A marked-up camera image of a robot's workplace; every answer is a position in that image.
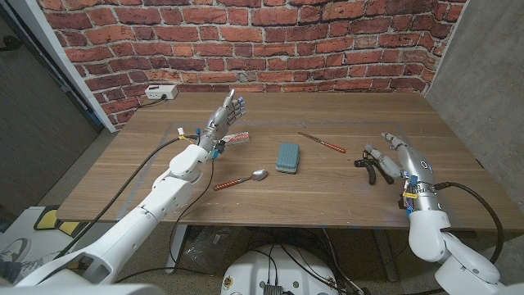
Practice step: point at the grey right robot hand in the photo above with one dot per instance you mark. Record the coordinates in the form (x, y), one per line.
(417, 166)

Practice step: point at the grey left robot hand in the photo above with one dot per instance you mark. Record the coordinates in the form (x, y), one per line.
(219, 123)

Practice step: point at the black grip strengthener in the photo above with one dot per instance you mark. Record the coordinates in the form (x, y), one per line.
(371, 174)

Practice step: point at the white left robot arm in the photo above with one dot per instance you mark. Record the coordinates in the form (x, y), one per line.
(139, 221)

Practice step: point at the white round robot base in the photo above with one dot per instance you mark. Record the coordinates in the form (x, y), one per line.
(249, 274)

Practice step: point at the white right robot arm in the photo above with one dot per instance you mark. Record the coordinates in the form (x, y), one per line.
(430, 233)

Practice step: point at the white power strip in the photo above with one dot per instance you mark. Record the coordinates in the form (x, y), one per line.
(160, 91)

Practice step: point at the teal sponge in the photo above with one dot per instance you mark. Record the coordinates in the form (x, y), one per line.
(287, 157)

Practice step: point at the red brick printed backdrop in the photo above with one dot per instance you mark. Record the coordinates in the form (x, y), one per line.
(262, 45)

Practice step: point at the grey table leg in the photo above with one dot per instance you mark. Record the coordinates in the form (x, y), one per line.
(387, 258)

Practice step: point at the clear plastic bag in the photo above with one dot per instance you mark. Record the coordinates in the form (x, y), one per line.
(209, 250)

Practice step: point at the white table leg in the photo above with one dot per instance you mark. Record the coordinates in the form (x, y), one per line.
(177, 246)

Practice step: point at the grey white sneaker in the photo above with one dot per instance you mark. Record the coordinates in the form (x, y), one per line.
(14, 250)

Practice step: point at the person's leg in jeans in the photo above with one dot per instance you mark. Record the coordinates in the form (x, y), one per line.
(8, 272)

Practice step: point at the white door frame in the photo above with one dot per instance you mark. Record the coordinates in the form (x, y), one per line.
(61, 57)

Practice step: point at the black wall hook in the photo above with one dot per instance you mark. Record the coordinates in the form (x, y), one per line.
(10, 42)

